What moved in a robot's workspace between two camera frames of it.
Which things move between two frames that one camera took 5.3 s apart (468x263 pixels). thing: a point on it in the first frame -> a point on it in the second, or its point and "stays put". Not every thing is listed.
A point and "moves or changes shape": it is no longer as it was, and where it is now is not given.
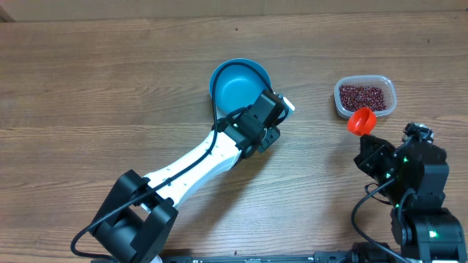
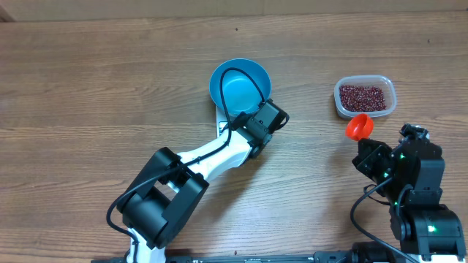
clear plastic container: x=355 y=92 stays put
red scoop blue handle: x=362 y=121 moves or changes shape
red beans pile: x=353 y=97 stays put
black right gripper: x=368 y=147 stays put
